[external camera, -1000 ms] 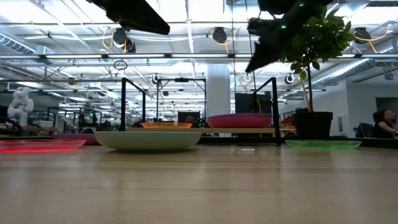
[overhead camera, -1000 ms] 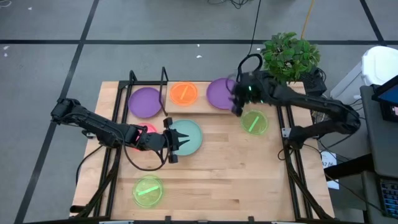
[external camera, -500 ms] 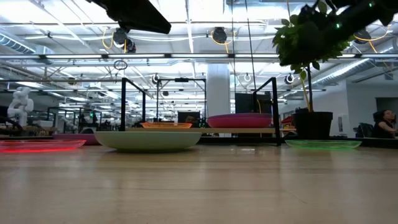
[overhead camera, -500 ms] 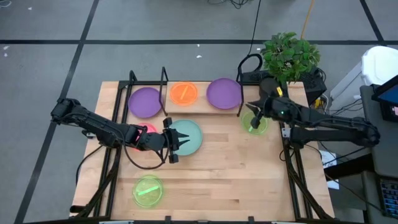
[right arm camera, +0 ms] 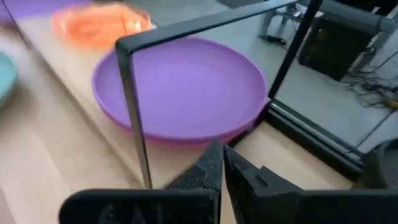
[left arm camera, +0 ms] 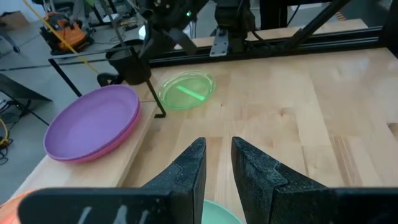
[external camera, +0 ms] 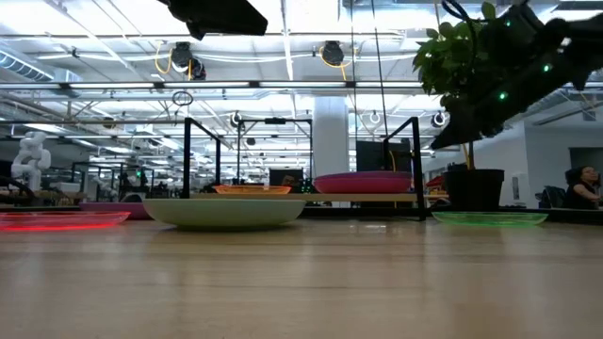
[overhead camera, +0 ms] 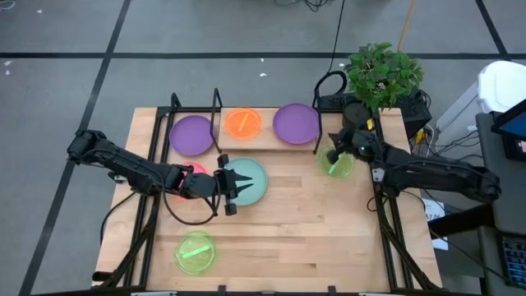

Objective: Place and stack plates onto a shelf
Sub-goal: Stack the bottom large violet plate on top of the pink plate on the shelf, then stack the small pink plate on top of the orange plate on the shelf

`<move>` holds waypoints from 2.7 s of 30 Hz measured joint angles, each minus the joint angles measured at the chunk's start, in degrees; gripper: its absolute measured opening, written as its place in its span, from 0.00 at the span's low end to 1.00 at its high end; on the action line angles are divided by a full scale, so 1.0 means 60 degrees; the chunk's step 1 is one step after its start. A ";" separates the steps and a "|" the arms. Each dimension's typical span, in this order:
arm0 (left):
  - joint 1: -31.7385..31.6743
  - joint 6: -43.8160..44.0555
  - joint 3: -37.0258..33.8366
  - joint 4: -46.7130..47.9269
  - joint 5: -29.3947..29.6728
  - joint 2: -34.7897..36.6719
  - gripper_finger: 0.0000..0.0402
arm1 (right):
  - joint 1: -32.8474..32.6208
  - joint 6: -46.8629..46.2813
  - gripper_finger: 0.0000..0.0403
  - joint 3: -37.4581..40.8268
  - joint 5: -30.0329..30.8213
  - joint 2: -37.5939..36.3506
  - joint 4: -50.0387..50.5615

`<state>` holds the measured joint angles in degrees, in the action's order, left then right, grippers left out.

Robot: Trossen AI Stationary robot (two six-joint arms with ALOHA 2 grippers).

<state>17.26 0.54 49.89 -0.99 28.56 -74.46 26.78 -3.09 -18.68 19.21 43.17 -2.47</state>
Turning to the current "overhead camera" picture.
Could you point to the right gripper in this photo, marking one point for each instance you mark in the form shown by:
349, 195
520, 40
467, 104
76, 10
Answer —
361, 141

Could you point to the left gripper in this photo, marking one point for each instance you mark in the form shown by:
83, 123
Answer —
203, 185

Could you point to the teal plastic plate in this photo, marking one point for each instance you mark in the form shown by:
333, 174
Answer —
261, 181

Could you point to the green translucent plate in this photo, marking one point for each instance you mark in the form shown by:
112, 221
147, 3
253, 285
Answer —
344, 169
195, 252

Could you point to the purple plastic plate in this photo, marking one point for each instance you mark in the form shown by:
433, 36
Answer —
296, 123
189, 135

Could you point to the red translucent plate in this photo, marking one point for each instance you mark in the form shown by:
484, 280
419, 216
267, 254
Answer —
198, 167

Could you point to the orange translucent plate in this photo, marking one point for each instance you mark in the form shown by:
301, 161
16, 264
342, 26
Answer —
242, 123

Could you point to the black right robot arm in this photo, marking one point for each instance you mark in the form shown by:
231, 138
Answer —
435, 172

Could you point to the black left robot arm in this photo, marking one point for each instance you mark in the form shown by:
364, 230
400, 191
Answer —
123, 166

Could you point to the wooden shelf black legs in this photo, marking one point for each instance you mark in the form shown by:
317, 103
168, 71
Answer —
267, 141

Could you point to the black plant pot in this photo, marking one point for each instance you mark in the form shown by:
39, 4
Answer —
356, 115

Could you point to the green leafy plant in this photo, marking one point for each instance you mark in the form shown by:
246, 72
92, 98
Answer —
382, 74

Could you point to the black computer box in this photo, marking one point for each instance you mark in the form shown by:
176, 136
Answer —
413, 111

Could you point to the white paper sheet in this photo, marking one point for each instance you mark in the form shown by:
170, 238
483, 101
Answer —
433, 209

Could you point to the black desk beam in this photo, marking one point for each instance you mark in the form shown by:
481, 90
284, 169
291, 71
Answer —
460, 220

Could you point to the white plastic bin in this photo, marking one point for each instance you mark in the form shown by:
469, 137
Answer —
501, 86

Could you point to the black tablet screen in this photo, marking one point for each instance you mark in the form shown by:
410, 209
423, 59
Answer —
513, 123

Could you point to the grey desk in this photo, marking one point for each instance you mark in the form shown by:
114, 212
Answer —
509, 214

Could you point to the dark keyboard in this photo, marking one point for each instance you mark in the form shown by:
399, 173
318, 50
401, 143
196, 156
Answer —
515, 263

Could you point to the black metal table frame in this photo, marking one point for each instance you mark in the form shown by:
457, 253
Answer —
185, 109

